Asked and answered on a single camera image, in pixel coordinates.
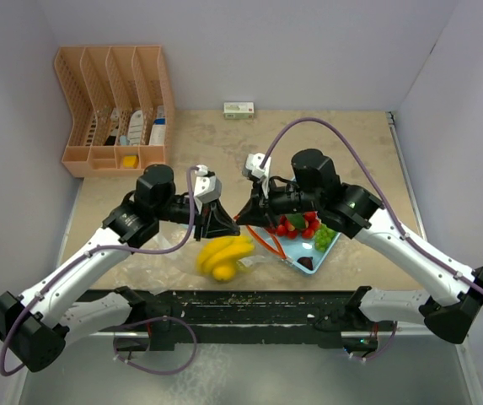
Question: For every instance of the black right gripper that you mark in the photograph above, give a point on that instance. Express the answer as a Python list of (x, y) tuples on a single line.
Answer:
[(255, 211)]

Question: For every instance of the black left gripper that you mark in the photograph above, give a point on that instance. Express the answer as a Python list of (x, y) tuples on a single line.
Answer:
[(215, 222)]

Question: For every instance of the white striped card pack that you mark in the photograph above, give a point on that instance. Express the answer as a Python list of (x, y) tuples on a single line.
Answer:
[(135, 128)]

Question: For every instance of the clear orange-zipper bag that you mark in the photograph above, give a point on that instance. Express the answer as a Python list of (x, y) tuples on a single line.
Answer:
[(261, 270)]

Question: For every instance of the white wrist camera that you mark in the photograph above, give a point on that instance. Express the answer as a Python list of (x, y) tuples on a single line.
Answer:
[(207, 188), (257, 169)]

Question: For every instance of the black grey scraper tool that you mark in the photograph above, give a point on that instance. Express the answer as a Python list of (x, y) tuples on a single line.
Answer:
[(113, 128)]

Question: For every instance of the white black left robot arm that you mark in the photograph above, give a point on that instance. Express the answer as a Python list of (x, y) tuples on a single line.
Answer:
[(37, 324)]

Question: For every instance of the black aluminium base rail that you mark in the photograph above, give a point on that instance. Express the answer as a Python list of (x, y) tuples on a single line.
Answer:
[(344, 319)]

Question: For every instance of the dark purple plum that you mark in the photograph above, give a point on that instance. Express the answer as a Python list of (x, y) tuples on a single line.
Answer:
[(306, 262)]

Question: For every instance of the white blue boxed item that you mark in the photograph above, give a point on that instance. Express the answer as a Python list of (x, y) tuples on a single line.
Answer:
[(158, 131)]

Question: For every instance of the peach desk organizer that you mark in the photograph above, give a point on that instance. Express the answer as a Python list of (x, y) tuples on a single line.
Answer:
[(95, 80)]

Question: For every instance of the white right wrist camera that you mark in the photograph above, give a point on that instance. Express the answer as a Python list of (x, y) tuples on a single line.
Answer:
[(257, 169)]

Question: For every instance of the yellow mango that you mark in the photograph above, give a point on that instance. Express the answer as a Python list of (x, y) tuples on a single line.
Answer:
[(224, 272)]

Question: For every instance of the green white small box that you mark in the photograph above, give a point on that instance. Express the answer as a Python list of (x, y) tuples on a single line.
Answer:
[(238, 110)]

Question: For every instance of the light blue plastic basket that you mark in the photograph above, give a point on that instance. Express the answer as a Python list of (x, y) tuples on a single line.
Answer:
[(301, 240)]

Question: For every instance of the yellow banana bunch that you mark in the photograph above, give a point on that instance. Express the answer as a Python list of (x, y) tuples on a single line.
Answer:
[(221, 250)]

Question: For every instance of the green grape bunch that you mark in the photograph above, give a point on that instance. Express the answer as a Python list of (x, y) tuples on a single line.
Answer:
[(323, 237)]

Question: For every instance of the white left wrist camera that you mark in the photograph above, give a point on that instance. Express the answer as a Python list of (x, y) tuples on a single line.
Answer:
[(207, 188)]

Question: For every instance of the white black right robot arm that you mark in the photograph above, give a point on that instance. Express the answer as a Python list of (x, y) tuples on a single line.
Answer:
[(452, 293)]

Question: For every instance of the yellow grey eraser block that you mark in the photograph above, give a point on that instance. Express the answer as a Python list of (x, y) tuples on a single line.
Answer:
[(130, 162)]

